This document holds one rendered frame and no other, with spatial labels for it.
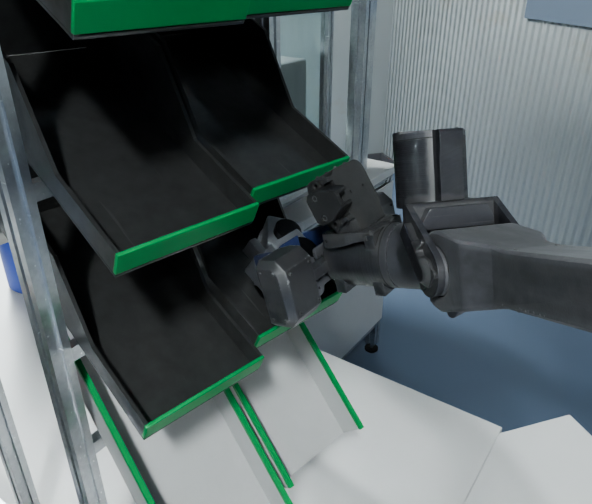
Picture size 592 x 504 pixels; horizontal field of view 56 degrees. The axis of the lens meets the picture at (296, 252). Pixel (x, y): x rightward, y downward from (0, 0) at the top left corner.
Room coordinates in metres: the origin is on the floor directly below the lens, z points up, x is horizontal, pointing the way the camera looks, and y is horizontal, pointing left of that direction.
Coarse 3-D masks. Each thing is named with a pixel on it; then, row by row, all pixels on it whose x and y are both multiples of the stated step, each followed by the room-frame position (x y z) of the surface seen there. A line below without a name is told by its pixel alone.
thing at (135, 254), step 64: (0, 0) 0.53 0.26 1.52; (64, 64) 0.57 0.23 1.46; (128, 64) 0.55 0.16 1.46; (64, 128) 0.48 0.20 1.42; (128, 128) 0.50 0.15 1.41; (192, 128) 0.49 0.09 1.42; (64, 192) 0.39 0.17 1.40; (128, 192) 0.43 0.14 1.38; (192, 192) 0.45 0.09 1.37; (128, 256) 0.34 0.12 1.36
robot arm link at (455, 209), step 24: (408, 144) 0.42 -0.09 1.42; (432, 144) 0.41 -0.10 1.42; (456, 144) 0.40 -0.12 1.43; (408, 168) 0.41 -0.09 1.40; (432, 168) 0.40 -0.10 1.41; (456, 168) 0.40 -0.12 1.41; (408, 192) 0.41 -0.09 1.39; (432, 192) 0.40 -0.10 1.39; (456, 192) 0.39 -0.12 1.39; (408, 216) 0.37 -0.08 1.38; (432, 216) 0.37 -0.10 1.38; (456, 216) 0.38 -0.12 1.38; (480, 216) 0.38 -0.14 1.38; (504, 216) 0.38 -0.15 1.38; (408, 240) 0.36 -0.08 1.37; (432, 264) 0.33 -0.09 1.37; (432, 288) 0.33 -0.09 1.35
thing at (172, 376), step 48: (48, 240) 0.52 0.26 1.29; (96, 288) 0.48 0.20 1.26; (144, 288) 0.49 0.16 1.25; (192, 288) 0.50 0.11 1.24; (96, 336) 0.42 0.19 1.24; (144, 336) 0.44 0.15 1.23; (192, 336) 0.45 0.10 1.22; (240, 336) 0.45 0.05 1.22; (144, 384) 0.39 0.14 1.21; (192, 384) 0.40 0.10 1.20; (144, 432) 0.34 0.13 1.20
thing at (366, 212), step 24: (336, 168) 0.45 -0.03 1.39; (360, 168) 0.47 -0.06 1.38; (312, 192) 0.43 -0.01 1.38; (336, 192) 0.42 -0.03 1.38; (360, 192) 0.45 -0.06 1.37; (336, 216) 0.41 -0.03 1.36; (360, 216) 0.43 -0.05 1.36; (384, 216) 0.45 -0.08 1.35; (336, 240) 0.43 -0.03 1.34; (360, 240) 0.42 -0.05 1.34
